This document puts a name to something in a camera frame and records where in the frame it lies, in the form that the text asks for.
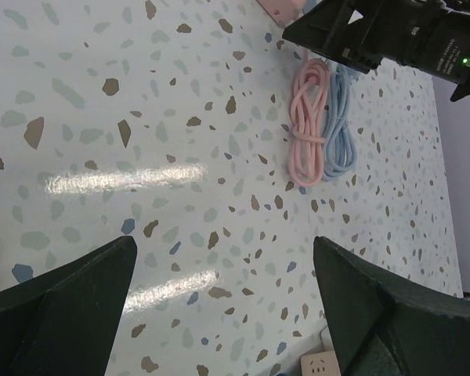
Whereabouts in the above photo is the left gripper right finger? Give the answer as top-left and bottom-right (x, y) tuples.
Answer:
(313, 237), (470, 375)

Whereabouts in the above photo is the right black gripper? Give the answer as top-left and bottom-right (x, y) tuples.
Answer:
(283, 0), (470, 102)

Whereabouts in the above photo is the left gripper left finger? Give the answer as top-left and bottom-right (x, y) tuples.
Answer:
(0, 236), (137, 375)

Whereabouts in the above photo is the pink power strip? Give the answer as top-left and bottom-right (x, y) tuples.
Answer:
(258, 0), (306, 28)

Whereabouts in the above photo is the pink strip cord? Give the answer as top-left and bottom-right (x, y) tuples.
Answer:
(286, 46), (331, 188)

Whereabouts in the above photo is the white cube plug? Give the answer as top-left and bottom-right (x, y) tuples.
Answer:
(301, 351), (341, 376)

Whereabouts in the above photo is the blue coiled strip cord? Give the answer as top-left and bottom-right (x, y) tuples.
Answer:
(320, 62), (358, 183)

